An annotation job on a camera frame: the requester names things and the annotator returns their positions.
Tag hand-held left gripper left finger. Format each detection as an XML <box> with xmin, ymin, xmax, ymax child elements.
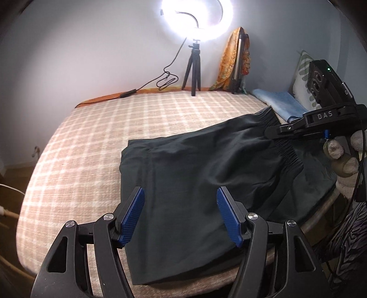
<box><xmin>30</xmin><ymin>186</ymin><xmax>144</xmax><ymax>298</ymax></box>

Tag black ring light cable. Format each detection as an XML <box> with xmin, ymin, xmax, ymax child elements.
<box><xmin>119</xmin><ymin>37</ymin><xmax>188</xmax><ymax>99</ymax></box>

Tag black pants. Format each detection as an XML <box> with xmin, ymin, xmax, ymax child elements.
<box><xmin>119</xmin><ymin>107</ymin><xmax>337</xmax><ymax>285</ymax></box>

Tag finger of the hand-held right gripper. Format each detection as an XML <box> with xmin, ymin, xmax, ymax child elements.
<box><xmin>264</xmin><ymin>118</ymin><xmax>330</xmax><ymax>141</ymax></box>

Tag orange patterned cloth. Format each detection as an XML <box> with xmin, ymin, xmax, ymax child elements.
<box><xmin>209</xmin><ymin>27</ymin><xmax>251</xmax><ymax>91</ymax></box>

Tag blue folded towel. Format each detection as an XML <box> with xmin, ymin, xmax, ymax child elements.
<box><xmin>251</xmin><ymin>88</ymin><xmax>311</xmax><ymax>122</ymax></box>

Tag leaf print pillow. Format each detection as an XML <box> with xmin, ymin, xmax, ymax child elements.
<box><xmin>292</xmin><ymin>50</ymin><xmax>323</xmax><ymax>111</ymax></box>

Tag black mini tripod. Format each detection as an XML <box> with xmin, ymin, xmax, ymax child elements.
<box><xmin>181</xmin><ymin>38</ymin><xmax>202</xmax><ymax>97</ymax></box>

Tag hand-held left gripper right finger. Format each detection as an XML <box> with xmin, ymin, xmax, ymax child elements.
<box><xmin>216</xmin><ymin>186</ymin><xmax>329</xmax><ymax>298</ymax></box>

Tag checked pink blanket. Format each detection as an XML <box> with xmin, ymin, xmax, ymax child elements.
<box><xmin>16</xmin><ymin>91</ymin><xmax>339</xmax><ymax>297</ymax></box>

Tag person's right hand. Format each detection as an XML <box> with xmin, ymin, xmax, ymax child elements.
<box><xmin>323</xmin><ymin>130</ymin><xmax>367</xmax><ymax>199</ymax></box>

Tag zebra striped clothing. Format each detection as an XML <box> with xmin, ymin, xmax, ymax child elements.
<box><xmin>327</xmin><ymin>201</ymin><xmax>367</xmax><ymax>298</ymax></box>

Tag white cable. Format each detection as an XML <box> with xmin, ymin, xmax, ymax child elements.
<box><xmin>0</xmin><ymin>184</ymin><xmax>25</xmax><ymax>201</ymax></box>

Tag silver folded stand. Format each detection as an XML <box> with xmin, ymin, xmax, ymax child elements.
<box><xmin>231</xmin><ymin>33</ymin><xmax>250</xmax><ymax>95</ymax></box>

